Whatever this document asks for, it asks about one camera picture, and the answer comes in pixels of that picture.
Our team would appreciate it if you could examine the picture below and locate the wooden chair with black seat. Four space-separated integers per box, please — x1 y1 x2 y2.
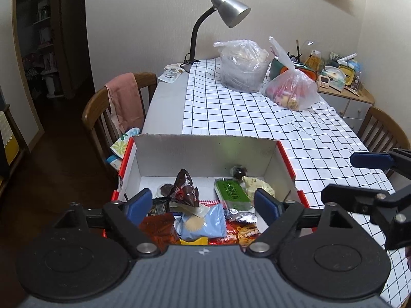
356 106 407 155

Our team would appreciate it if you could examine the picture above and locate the white checked tablecloth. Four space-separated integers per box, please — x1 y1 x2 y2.
181 58 411 308

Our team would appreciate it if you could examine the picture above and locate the green snack packet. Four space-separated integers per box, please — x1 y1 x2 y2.
214 179 256 214

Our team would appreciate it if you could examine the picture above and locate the red snack packet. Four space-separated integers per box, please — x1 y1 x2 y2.
198 199 261 246

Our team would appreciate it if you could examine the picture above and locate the maroon snack packet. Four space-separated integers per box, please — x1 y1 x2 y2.
139 213 179 246

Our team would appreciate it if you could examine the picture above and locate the pale green tissue box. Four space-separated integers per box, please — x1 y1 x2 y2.
322 66 346 91

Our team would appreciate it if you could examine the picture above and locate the silver desk lamp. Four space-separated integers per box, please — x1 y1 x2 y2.
179 0 252 73

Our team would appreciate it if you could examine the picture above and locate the white drawer cabinet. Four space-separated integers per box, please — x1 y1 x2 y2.
316 80 376 132

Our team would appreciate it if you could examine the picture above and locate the pink plastic bag of food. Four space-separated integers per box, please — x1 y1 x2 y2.
261 36 321 111

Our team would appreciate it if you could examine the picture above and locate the wooden armchair with yellow cushions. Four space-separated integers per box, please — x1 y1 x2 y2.
0 104 30 180

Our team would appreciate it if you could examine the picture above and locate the black and gold snack packet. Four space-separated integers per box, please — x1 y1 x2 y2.
147 198 171 216

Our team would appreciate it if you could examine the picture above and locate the pink towel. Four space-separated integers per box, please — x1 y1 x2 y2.
104 72 145 134

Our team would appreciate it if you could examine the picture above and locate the floral cloth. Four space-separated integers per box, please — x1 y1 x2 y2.
110 127 142 169

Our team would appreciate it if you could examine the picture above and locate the clear plastic bag with bowl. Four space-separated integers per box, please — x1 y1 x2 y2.
213 39 274 93

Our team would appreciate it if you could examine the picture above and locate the pale yellow snack packet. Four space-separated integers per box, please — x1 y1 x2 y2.
242 175 275 200

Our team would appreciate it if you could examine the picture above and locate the yellow box with slot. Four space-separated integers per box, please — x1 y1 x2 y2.
336 65 357 86

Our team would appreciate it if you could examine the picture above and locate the wooden chair with curved back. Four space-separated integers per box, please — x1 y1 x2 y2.
81 72 158 174

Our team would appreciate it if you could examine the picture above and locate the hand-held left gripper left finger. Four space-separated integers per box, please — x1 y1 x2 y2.
48 189 161 259

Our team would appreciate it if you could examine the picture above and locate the clear packet with dark cookie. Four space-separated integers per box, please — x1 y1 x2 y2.
156 182 177 199

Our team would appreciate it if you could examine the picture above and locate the orange folding basket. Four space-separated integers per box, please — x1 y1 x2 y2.
269 56 317 81

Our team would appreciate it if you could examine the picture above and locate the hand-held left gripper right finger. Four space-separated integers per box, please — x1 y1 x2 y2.
246 189 363 258

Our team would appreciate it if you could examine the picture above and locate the dark brown triangular snack packet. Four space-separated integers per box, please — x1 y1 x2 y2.
166 168 200 208

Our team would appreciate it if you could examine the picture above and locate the red and white cardboard box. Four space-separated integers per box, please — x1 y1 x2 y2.
103 134 311 246

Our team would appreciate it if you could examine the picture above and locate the dark round candy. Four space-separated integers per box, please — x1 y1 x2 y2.
231 165 248 181

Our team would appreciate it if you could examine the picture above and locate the dark wooden bookcase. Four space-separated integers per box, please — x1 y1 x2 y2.
13 0 87 100

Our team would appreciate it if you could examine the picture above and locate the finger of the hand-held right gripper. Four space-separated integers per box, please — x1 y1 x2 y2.
350 148 411 179
321 182 411 251

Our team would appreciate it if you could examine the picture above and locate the light blue sunburst snack packet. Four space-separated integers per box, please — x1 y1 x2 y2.
179 203 227 241

